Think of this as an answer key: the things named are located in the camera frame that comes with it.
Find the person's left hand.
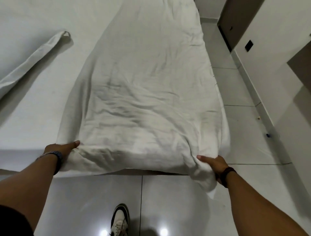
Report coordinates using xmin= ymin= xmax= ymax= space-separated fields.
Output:
xmin=43 ymin=140 xmax=81 ymax=172

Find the person's right hand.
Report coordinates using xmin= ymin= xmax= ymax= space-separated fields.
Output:
xmin=196 ymin=155 xmax=229 ymax=186

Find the white duvet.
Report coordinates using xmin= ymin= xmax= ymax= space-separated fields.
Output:
xmin=56 ymin=0 xmax=231 ymax=200

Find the person's left forearm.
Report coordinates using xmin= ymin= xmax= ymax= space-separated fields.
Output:
xmin=0 ymin=155 xmax=59 ymax=236

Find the person's right forearm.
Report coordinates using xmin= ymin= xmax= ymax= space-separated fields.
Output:
xmin=225 ymin=171 xmax=311 ymax=236

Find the dark wristwatch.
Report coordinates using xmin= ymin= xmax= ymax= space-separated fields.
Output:
xmin=39 ymin=151 xmax=63 ymax=176

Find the dark wristband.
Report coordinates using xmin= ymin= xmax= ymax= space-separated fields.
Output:
xmin=219 ymin=167 xmax=237 ymax=189

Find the white bed with sheet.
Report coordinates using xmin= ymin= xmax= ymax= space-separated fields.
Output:
xmin=0 ymin=0 xmax=219 ymax=179

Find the white and black sneaker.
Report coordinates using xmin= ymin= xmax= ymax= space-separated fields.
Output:
xmin=110 ymin=203 xmax=130 ymax=236

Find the white folded fabric strip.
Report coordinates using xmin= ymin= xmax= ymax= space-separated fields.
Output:
xmin=0 ymin=30 xmax=73 ymax=101

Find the black shirt sleeve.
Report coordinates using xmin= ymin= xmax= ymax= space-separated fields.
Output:
xmin=0 ymin=205 xmax=34 ymax=236

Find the brown wooden panel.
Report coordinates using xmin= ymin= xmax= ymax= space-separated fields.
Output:
xmin=287 ymin=45 xmax=311 ymax=89

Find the brown wooden door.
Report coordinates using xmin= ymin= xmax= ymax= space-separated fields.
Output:
xmin=217 ymin=0 xmax=266 ymax=52

